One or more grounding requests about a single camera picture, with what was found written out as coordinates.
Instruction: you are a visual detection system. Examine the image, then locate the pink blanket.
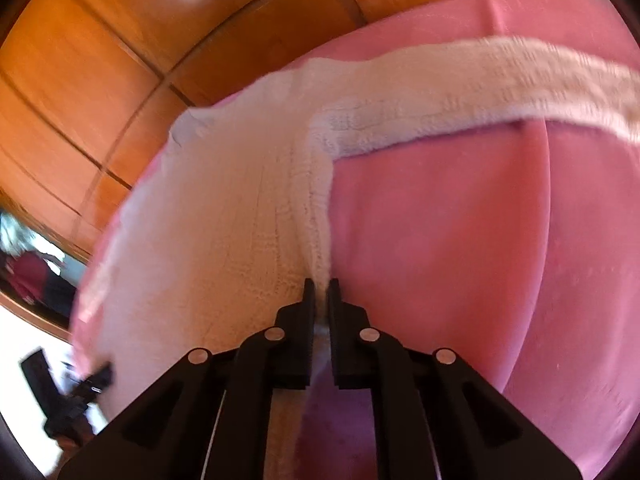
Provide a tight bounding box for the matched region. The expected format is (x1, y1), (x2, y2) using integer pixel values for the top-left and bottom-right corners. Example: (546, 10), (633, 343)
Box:
(69, 0), (640, 480)

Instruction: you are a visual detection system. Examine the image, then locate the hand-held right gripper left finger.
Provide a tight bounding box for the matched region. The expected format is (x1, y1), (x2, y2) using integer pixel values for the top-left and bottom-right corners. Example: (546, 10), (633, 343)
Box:
(57, 279), (317, 480)

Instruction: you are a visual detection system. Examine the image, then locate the white knitted sweater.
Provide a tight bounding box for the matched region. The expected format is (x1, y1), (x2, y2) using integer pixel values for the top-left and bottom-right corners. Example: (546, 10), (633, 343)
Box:
(74, 35), (640, 480)

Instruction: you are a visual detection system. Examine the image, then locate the dark red cloth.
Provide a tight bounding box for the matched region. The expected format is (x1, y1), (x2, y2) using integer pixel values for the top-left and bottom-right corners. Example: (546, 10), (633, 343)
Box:
(0, 210), (77, 318)

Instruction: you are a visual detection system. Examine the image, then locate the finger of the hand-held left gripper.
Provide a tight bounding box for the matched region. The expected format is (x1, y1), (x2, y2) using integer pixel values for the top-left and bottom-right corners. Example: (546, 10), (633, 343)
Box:
(75, 360), (115, 398)

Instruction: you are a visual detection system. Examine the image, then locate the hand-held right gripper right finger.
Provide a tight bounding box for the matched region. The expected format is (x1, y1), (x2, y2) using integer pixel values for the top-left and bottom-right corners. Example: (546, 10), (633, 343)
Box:
(326, 279), (584, 480)

